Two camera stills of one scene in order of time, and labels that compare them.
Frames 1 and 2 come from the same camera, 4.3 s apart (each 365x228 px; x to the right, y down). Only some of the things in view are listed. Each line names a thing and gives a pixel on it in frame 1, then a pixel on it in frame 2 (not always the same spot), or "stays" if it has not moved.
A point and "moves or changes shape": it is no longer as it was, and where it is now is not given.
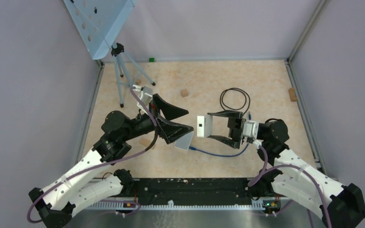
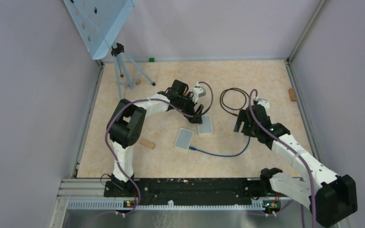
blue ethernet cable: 220,156 stays
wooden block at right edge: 292,94 stays
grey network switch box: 184,142 stays
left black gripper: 169,130 → 196,118
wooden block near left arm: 145,141 stays
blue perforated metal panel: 98,23 stays
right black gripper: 235,126 → 243,117
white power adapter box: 204,126 moves or changes shape
